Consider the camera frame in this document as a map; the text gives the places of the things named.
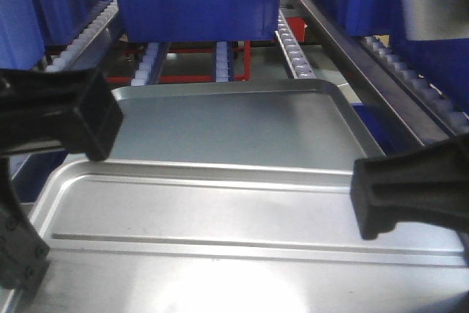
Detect white roller track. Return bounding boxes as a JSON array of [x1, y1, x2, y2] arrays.
[[213, 42, 235, 82], [130, 43, 170, 86], [275, 10, 316, 79]]

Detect right white roller track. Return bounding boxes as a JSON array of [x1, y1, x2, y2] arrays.
[[275, 10, 316, 79]]

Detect far left grey roller track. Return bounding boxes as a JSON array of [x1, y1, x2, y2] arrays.
[[33, 0, 123, 73]]

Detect silver ribbed metal tray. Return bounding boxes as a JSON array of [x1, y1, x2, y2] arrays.
[[1, 160, 468, 312]]

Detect large grey tray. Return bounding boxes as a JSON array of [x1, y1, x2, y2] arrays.
[[111, 79, 383, 172]]

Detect left white roller track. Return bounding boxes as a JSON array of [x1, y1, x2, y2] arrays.
[[130, 43, 170, 86]]

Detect right steel divider rail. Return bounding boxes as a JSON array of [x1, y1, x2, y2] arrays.
[[288, 0, 446, 150]]

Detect grey roller track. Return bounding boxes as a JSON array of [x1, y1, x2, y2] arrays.
[[33, 0, 123, 73], [359, 36, 468, 135]]

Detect centre white roller track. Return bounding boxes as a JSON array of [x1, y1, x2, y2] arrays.
[[213, 42, 235, 82]]

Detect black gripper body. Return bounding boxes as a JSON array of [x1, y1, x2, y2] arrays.
[[1, 158, 50, 290]]

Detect far right grey roller track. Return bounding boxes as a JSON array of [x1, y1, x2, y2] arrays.
[[359, 36, 468, 135]]

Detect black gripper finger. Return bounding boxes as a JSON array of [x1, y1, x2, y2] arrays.
[[1, 69, 124, 161], [350, 134, 468, 240]]

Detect large blue bin centre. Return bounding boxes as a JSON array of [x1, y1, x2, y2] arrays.
[[98, 0, 285, 44]]

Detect red metal frame cart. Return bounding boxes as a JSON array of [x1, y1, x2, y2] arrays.
[[106, 15, 309, 85]]

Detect blue bin upper left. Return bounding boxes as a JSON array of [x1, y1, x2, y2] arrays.
[[1, 0, 45, 70]]

